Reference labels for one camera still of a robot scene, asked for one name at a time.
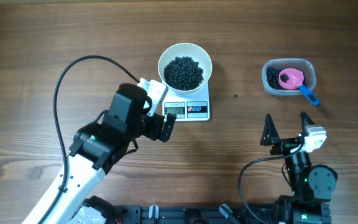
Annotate pink scoop with blue handle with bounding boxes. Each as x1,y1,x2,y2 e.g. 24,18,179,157
278,68,321,106

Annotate black beans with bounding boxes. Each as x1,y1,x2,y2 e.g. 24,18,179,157
265,66,306,91
280,73,289,83
163,57,204,91

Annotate clear plastic container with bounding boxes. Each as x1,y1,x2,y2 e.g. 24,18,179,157
262,58,316,96

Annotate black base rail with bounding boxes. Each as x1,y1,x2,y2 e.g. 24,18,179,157
106,205,287,224

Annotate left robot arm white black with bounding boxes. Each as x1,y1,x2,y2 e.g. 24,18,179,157
24,80,176,223

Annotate black beans in container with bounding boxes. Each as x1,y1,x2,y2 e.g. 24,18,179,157
265,66,306,91

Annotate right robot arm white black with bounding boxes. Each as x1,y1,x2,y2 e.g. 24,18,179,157
260,112,338,223

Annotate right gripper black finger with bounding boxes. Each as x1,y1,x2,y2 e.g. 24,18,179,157
300,111,315,131
260,114,280,146

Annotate white digital kitchen scale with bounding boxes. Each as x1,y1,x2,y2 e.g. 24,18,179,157
162,83,210,122

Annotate white bowl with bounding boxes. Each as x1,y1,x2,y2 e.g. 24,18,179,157
158,43,213,95

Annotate black beans in bowl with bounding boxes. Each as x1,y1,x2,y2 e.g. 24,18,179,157
163,57,204,91

